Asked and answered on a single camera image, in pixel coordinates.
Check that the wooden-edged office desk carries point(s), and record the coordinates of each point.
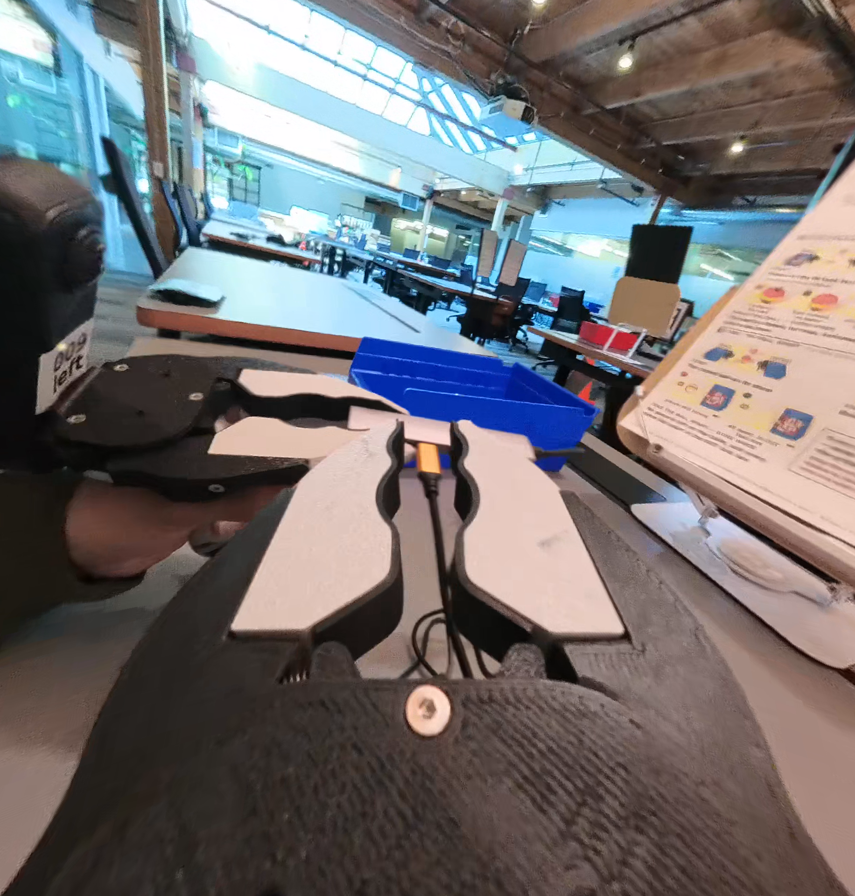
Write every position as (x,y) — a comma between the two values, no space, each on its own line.
(588,353)

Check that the white-topped wooden-edged table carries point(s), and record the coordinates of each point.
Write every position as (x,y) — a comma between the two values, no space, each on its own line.
(294,301)

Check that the tan divider panel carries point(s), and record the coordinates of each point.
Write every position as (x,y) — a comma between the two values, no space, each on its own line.
(487,252)
(515,260)

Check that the person's left forearm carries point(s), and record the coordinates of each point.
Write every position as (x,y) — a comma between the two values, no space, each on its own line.
(14,546)

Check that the white ceiling projector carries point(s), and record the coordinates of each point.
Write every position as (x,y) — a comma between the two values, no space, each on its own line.
(508,112)

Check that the row of office desks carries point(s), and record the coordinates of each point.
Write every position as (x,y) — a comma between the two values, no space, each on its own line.
(434,269)

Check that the track spotlight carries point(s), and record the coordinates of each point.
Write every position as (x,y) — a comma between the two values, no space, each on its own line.
(737,145)
(625,59)

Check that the printed instruction board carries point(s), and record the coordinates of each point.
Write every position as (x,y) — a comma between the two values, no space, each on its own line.
(784,392)

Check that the small grey pouch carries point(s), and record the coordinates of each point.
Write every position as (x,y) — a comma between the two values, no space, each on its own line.
(186,292)

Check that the cardboard piece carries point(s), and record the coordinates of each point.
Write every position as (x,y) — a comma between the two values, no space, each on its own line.
(644,308)

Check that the blue plastic bin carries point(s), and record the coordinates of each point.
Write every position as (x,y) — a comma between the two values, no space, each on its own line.
(469,392)

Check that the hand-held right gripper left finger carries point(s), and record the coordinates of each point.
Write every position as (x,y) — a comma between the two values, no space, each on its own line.
(329,546)

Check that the black square panel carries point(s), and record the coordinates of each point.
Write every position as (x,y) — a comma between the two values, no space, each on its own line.
(658,252)

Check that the person's left hand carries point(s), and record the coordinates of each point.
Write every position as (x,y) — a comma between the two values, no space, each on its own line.
(133,525)

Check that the red plastic bin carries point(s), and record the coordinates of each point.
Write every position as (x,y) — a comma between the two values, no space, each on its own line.
(606,336)

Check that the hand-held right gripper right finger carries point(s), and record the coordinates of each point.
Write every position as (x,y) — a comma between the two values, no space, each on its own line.
(532,546)

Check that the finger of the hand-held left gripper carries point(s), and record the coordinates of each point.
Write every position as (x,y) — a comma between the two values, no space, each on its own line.
(294,383)
(273,437)

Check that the black monitor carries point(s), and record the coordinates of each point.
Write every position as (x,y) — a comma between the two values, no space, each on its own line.
(130,203)

